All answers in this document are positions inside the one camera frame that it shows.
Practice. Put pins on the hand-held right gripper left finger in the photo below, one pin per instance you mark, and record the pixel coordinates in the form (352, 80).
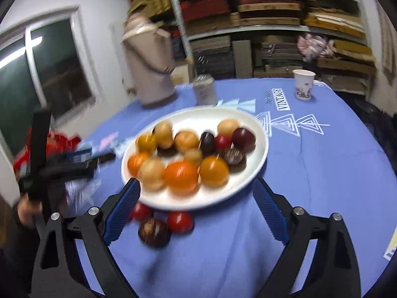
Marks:
(124, 208)

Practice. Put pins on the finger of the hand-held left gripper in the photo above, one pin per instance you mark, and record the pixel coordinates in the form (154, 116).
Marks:
(105, 157)
(79, 170)

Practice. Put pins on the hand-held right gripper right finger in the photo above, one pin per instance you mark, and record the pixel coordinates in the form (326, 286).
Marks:
(269, 211)

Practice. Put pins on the red cherry tomato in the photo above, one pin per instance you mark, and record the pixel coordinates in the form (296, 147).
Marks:
(222, 142)
(180, 222)
(141, 211)

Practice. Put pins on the small orange tangerine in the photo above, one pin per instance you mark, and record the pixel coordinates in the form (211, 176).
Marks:
(134, 163)

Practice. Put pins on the dark brown water chestnut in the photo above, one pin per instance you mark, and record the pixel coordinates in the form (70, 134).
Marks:
(154, 232)
(233, 158)

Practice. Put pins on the orange tomato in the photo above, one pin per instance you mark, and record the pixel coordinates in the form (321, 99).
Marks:
(214, 170)
(145, 142)

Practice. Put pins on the yellow round fruit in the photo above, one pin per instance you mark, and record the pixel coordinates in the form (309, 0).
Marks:
(163, 135)
(151, 173)

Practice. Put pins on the white plate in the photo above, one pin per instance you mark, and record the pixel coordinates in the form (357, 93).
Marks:
(223, 194)

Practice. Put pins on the large orange tangerine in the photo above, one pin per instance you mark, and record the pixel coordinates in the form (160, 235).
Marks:
(181, 177)

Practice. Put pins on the dark purple plum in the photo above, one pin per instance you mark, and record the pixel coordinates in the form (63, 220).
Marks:
(207, 142)
(244, 139)

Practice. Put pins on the speckled yellow fruit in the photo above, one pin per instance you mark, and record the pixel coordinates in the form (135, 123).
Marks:
(228, 127)
(186, 141)

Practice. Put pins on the small yellow fruit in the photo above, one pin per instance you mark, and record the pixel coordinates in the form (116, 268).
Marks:
(193, 156)

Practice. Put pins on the person's left hand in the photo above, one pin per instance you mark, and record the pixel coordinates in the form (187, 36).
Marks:
(29, 214)

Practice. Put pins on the red printed blanket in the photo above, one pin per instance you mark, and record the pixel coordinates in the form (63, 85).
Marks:
(59, 142)

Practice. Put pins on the blue printed tablecloth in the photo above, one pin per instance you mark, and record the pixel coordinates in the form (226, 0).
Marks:
(310, 180)

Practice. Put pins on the white framed window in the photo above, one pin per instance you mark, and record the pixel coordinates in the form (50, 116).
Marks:
(55, 68)

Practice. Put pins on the beige thermos flask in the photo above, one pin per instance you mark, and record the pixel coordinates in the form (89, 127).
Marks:
(149, 68)

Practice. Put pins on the white beverage can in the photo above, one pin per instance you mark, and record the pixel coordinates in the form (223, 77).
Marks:
(204, 91)

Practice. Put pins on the printed paper cup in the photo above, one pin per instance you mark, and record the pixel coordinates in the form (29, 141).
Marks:
(304, 85)

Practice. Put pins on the white metal shelf rack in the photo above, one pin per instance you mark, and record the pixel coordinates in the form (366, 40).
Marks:
(181, 28)

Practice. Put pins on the pink cloth bundle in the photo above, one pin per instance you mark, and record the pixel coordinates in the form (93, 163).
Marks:
(314, 46)

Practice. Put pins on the checked hanging curtain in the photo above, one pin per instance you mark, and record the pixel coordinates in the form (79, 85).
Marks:
(389, 46)

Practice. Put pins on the shelf of stacked wooden boards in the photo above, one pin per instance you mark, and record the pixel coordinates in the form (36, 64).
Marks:
(266, 6)

